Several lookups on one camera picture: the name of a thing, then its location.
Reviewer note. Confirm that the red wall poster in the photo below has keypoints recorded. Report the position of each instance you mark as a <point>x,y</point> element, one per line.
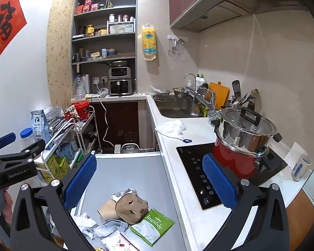
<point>5,21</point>

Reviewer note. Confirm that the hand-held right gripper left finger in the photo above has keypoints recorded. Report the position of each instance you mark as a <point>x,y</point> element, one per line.
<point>79,181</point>

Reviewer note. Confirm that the large clear water bottle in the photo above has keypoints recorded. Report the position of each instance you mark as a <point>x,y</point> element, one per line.
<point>79,87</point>

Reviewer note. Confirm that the dark base cabinet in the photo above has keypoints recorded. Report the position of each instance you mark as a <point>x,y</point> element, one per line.
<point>120,120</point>

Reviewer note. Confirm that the white paper card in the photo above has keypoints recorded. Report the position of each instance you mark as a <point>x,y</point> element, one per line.
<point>293,153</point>

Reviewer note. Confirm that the wall hook rack with spoons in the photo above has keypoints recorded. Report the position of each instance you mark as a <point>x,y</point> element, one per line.
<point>174,44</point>

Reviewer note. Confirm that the green box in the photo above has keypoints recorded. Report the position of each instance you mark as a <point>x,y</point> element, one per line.
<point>51,166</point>
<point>63,165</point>

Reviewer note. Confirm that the steel bowl with greens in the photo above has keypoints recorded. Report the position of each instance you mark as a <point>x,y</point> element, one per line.
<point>180,92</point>

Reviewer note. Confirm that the blue packets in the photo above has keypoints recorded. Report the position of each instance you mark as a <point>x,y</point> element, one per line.
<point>67,150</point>

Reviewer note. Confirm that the clear crumpled plastic wrapper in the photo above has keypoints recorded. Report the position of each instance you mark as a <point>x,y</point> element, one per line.
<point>102,231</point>

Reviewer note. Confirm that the green snack packet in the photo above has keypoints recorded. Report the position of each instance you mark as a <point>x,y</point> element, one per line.
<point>151,226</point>

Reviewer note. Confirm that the red pot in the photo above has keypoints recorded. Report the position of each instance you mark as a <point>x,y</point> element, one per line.
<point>227,159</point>

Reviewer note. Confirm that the steel sink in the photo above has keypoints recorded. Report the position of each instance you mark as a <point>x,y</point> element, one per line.
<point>176,107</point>

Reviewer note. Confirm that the red snack bag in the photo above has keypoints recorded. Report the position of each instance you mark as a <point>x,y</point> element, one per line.
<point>78,109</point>

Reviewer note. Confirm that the steel range hood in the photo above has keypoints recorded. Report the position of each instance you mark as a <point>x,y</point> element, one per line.
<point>225,7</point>

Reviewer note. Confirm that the chrome kitchen faucet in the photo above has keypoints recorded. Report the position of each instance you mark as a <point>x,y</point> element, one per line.
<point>202,94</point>

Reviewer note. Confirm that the white and blue coffee bag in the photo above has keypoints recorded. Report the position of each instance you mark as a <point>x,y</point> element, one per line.
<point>40,125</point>

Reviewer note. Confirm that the silver air fryer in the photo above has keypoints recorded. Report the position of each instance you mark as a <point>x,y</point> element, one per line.
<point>120,82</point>

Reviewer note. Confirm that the white trolley cart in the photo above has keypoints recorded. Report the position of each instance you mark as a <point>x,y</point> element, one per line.
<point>79,133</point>

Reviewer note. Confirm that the yellow jar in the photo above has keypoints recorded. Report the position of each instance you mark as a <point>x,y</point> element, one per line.
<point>90,30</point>

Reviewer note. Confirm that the black induction cooktop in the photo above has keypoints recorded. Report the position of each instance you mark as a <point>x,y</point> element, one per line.
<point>196,172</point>

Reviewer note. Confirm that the yellow hanging packet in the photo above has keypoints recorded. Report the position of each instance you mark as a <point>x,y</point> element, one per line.
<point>149,41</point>

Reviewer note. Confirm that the plastic jar with blue lid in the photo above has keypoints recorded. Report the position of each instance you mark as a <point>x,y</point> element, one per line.
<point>28,140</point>

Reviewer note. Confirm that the white mug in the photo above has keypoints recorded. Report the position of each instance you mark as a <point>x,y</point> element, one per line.
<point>301,168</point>

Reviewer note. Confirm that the green-capped soap bottle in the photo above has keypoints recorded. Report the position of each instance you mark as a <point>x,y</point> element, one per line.
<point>202,79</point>

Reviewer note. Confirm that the steel pot with glass lid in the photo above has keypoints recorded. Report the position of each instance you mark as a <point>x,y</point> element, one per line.
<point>246,136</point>

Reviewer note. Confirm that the grey shelf unit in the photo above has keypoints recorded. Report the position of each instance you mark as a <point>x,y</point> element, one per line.
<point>104,37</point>

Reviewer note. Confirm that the blue patterned bowl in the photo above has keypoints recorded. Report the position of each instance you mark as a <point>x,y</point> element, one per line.
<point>214,115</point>

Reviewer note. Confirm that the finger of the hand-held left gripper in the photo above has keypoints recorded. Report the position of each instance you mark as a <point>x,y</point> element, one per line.
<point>5,139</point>
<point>28,150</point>

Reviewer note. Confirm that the white soap bottle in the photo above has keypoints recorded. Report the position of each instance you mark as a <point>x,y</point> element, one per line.
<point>197,82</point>

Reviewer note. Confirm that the brown foil-lined paper bag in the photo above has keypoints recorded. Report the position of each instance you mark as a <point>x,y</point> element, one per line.
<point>132,207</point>

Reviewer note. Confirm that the thin curved faucet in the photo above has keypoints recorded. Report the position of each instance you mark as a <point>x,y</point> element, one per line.
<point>189,77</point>

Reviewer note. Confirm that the crumpled white plastic wrappers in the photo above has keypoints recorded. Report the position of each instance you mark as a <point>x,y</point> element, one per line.
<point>120,243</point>

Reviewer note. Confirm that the white cloth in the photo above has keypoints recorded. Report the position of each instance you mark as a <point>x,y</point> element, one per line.
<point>171,128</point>

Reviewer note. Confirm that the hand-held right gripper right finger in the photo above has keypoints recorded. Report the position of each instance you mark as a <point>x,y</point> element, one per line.
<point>219,183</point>

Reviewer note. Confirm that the tan paper tube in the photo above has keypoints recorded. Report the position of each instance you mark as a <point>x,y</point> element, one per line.
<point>107,209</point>

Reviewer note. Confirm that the white rice cooker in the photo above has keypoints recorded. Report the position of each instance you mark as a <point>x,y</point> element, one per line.
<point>130,148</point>

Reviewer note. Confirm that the orange cutting board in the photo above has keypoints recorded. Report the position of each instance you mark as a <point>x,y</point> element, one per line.
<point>219,94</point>

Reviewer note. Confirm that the blue clip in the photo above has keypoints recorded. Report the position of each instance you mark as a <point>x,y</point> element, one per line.
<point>187,140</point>

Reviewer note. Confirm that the black spatula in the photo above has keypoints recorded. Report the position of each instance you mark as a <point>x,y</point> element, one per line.
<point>236,87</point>

